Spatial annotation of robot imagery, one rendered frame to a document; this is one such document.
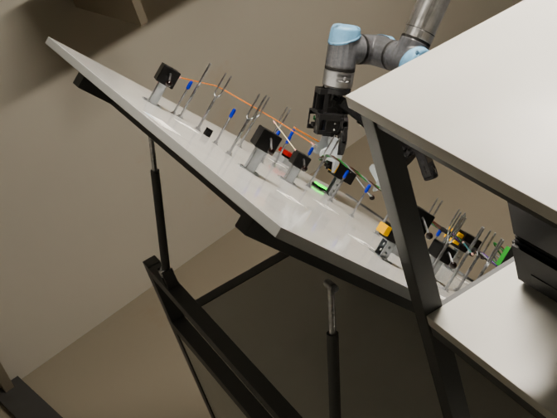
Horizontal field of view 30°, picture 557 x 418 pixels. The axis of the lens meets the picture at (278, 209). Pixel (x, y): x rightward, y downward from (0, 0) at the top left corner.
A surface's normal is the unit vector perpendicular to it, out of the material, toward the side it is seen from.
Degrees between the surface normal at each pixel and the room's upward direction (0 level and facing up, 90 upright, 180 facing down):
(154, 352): 0
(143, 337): 0
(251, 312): 0
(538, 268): 90
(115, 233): 90
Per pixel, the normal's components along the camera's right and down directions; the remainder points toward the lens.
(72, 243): 0.61, 0.28
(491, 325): -0.28, -0.80
